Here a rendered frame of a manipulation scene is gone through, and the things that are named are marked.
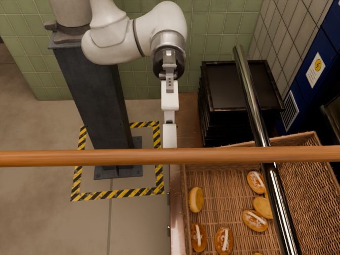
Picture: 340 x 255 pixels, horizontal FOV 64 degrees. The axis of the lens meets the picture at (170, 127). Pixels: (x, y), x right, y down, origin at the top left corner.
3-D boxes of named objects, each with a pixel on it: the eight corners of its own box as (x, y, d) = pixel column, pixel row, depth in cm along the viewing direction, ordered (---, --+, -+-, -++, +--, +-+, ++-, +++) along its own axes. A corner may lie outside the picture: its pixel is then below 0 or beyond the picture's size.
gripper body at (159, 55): (184, 45, 62) (186, 72, 56) (183, 73, 69) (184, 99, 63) (152, 45, 62) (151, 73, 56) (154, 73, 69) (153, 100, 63)
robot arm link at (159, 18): (192, 56, 72) (145, 67, 75) (188, 23, 81) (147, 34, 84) (183, 21, 64) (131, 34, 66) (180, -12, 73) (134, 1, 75)
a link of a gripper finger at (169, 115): (160, 79, 62) (160, 80, 63) (161, 128, 63) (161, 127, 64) (177, 79, 62) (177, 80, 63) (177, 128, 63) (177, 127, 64)
